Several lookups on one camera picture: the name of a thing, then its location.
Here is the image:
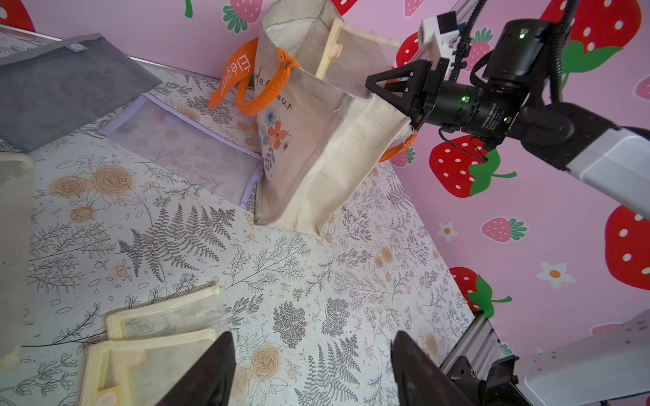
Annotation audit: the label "grey mesh pouch far back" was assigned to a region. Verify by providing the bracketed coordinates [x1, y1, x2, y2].
[1, 34, 161, 153]

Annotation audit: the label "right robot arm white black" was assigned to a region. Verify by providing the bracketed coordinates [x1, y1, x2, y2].
[390, 1, 649, 363]

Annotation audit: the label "purple mesh pouch back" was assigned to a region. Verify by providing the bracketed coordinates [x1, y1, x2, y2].
[99, 93, 263, 207]

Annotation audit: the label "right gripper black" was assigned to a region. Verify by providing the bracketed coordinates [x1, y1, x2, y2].
[365, 9, 616, 170]

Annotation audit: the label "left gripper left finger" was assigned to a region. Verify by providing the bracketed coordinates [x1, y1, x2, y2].
[157, 332, 237, 406]

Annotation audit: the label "yellow-trim mesh pouch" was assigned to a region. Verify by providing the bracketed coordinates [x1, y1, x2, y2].
[315, 18, 401, 97]
[105, 286, 229, 340]
[80, 329, 217, 405]

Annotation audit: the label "beige canvas bag orange handles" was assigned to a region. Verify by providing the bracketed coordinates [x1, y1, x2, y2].
[210, 1, 414, 235]

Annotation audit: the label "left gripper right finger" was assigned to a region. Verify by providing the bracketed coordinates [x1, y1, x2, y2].
[391, 331, 472, 406]

